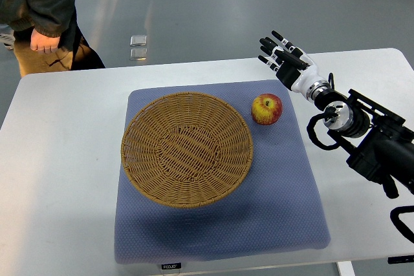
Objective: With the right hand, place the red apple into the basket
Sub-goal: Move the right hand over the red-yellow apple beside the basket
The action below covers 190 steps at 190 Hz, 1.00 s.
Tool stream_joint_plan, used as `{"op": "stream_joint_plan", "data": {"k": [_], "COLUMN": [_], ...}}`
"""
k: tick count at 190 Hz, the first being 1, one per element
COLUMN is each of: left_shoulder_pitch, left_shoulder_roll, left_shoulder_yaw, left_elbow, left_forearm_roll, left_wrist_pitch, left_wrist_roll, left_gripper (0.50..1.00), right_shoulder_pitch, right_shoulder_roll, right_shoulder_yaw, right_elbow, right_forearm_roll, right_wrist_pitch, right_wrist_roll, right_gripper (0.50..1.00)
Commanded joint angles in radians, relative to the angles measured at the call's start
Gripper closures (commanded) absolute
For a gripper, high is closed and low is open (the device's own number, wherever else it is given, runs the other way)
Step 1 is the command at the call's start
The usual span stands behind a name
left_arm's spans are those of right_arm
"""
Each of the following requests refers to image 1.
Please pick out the woven wicker basket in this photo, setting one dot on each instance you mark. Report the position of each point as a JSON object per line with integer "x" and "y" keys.
{"x": 187, "y": 150}

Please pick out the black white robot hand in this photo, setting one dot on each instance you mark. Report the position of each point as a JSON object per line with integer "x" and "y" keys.
{"x": 292, "y": 66}

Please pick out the person in dark jacket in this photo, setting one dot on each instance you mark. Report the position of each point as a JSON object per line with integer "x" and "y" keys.
{"x": 52, "y": 18}

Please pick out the upper metal floor plate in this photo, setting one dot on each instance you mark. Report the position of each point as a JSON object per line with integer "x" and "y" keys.
{"x": 138, "y": 40}

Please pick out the person's bare hand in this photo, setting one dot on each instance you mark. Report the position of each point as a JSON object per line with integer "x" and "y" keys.
{"x": 43, "y": 44}

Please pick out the white table leg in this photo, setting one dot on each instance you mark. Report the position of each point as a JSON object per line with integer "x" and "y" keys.
{"x": 345, "y": 268}

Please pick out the blue quilted mat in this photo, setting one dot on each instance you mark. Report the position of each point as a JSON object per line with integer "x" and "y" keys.
{"x": 276, "y": 209}

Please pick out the black table edge bracket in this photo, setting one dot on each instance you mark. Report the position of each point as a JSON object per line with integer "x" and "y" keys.
{"x": 401, "y": 259}

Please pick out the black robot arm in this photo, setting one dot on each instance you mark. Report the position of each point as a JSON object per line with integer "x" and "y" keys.
{"x": 380, "y": 147}

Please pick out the red yellow apple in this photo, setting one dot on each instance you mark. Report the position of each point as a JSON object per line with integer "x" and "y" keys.
{"x": 266, "y": 109}

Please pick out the lower metal floor plate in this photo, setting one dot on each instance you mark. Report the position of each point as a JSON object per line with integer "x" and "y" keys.
{"x": 139, "y": 53}

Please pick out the metal floor plate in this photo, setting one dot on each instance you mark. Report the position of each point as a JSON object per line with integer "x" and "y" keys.
{"x": 139, "y": 53}
{"x": 138, "y": 40}

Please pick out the black table label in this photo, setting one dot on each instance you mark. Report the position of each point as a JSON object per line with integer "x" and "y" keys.
{"x": 171, "y": 266}

